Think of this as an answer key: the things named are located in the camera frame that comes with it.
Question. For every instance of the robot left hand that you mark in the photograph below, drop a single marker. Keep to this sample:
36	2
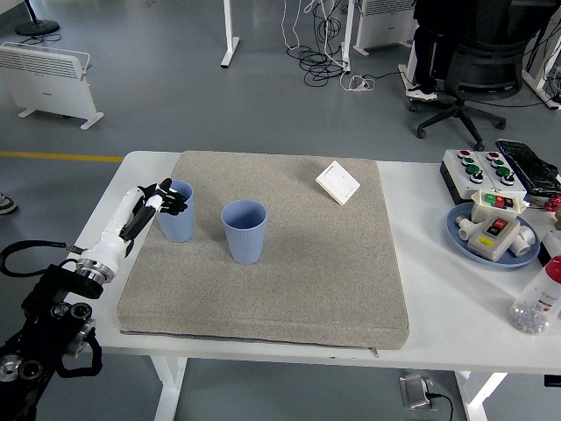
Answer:
109	239

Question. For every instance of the blue ribbed cup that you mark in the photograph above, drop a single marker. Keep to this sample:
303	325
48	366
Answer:
177	228
245	245

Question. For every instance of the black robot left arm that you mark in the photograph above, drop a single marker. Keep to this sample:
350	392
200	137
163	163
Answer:
44	307

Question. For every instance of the person's foot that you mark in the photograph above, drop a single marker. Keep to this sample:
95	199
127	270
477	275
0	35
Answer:
6	204

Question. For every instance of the white table leg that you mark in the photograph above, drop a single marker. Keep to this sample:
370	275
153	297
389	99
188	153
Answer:
473	399
168	386

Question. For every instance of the white panel heater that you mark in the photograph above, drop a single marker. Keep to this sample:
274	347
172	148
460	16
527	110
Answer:
385	26
44	83

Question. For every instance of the grey-brown mat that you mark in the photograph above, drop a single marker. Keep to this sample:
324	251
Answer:
285	263

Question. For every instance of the black fan stand base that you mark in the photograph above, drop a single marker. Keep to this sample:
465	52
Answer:
37	28

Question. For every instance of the white desk leg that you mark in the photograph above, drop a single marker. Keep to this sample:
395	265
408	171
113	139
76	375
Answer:
347	39
230	44
405	74

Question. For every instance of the silver foot pedal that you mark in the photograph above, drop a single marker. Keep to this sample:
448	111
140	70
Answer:
414	390

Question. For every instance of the white three-button control box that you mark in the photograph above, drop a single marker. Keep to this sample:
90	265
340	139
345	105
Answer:
456	175

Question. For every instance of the white pipe fitting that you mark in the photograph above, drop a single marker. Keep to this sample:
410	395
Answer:
523	241
464	228

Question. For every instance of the person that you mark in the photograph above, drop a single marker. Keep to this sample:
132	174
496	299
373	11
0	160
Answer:
425	57

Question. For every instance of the blue plate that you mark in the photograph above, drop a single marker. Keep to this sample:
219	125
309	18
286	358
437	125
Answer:
491	262

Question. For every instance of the black office chair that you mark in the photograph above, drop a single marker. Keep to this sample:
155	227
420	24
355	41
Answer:
482	74

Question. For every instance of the white four-button control box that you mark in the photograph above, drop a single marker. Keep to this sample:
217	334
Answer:
517	186

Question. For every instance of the black plastic tray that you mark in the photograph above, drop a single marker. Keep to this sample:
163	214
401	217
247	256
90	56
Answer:
526	162

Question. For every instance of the clear red-capped bead bottle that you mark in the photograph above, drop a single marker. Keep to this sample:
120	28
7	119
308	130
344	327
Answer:
534	302

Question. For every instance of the small white box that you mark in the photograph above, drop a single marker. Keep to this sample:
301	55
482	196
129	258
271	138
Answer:
552	243

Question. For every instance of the red shiny object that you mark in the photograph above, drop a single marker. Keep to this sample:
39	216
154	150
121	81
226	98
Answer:
554	204

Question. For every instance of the brown object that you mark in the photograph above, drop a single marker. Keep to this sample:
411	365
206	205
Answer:
558	219

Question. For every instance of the black table control panel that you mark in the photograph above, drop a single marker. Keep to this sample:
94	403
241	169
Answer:
553	380

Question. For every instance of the white wall switch plate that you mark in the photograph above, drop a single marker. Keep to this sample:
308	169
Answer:
337	182

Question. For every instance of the white green-red button switch box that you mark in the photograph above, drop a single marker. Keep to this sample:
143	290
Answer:
480	210

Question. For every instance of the beige red rocker switch box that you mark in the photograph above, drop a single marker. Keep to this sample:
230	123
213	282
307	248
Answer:
486	245

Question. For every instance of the white desk frame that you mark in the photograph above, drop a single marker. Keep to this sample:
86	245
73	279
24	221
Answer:
532	74

